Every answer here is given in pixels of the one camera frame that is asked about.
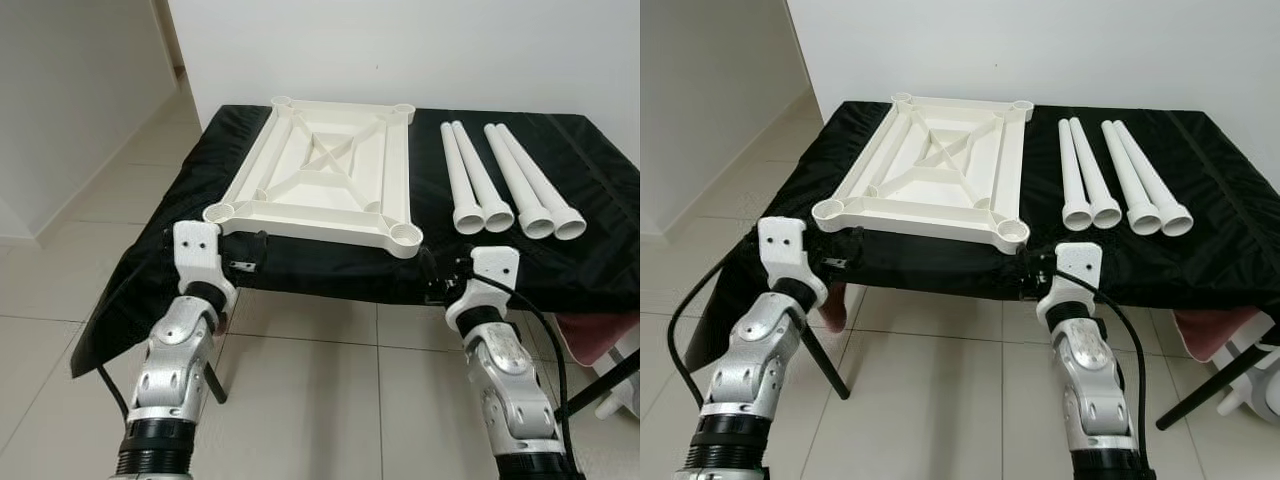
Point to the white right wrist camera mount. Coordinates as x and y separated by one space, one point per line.
495 268
1080 265

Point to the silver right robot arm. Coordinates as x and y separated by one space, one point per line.
1090 380
510 390

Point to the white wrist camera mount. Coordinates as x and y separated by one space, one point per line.
200 255
785 250
495 268
1080 265

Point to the white plastic table leg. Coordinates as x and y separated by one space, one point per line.
1130 180
485 185
515 180
460 180
1095 180
545 185
1155 180
1072 175

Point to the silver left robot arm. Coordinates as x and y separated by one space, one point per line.
175 370
750 360

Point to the pink stool seat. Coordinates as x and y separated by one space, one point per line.
1215 330
595 335
838 305

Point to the white plastic floor object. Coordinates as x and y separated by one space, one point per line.
1255 395
625 395

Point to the white plastic table top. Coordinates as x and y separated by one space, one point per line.
330 190
940 185

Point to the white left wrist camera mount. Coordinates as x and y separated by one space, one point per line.
200 255
785 250

